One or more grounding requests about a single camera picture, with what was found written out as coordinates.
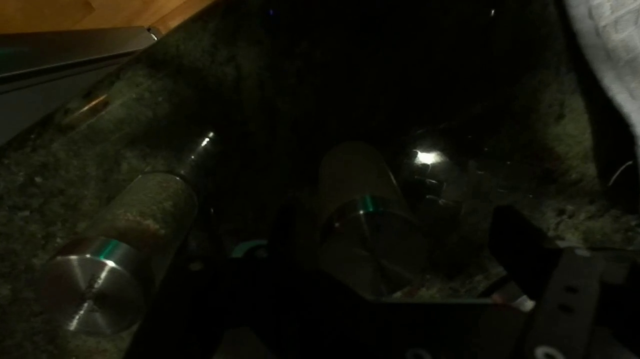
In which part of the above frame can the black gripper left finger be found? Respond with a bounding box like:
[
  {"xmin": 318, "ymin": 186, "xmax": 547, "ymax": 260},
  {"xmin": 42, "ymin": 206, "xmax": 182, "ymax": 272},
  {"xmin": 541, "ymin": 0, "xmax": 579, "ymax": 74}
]
[{"xmin": 269, "ymin": 204, "xmax": 299, "ymax": 262}]

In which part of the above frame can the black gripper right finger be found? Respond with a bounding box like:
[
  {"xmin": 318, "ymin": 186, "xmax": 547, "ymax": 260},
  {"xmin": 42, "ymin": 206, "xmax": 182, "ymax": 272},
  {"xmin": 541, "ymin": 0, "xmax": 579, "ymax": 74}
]
[{"xmin": 488, "ymin": 206, "xmax": 563, "ymax": 300}]

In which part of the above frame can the white waffle dish towel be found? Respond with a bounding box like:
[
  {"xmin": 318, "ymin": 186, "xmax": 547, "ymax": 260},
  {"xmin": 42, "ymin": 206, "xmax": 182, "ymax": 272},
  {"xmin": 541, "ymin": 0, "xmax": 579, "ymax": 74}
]
[{"xmin": 563, "ymin": 0, "xmax": 640, "ymax": 158}]

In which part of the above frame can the wooden cutting board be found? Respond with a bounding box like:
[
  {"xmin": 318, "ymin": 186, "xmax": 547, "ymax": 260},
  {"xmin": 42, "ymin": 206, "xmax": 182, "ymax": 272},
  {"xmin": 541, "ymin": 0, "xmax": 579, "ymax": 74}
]
[{"xmin": 0, "ymin": 0, "xmax": 215, "ymax": 34}]

